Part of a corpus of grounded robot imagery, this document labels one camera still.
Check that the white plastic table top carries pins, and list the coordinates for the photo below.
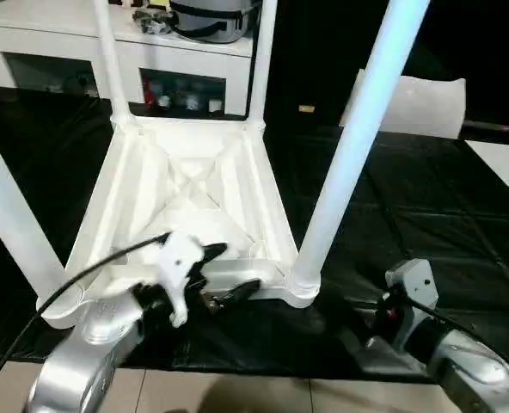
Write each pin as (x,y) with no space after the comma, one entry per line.
(173,180)

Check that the white plastic table leg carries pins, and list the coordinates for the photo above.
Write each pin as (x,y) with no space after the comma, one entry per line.
(110,56)
(9,193)
(357,129)
(263,56)

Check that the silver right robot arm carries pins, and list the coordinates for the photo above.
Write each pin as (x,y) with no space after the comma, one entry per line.
(469,361)

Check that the black work mat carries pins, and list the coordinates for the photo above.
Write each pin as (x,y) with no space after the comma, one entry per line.
(431,193)

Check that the small white jar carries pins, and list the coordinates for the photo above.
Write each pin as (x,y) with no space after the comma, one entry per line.
(164,101)

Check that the small tan label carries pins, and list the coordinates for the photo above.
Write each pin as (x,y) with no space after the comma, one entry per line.
(306,109)

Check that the red item behind glass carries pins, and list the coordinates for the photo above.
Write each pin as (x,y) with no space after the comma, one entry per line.
(150,92)

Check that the white flat panel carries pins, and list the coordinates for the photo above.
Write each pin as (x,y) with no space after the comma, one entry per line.
(504,168)

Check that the white board with round fitting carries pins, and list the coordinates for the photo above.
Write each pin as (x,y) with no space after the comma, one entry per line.
(431,103)

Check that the dark grey bar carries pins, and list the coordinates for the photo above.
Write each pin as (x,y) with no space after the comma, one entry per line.
(495,126)

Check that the dark cabinet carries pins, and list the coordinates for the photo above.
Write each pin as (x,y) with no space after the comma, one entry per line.
(306,51)

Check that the grey round object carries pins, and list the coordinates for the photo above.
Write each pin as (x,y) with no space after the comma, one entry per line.
(211,19)

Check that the white glass-door cabinet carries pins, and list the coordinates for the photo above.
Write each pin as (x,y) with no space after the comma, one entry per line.
(44,38)

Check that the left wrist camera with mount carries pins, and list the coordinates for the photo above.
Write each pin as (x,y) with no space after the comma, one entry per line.
(177,262)

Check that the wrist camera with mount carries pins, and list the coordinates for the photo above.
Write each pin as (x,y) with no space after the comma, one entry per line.
(418,284)
(177,262)

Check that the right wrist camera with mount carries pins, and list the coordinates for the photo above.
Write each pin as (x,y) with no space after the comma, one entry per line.
(418,284)

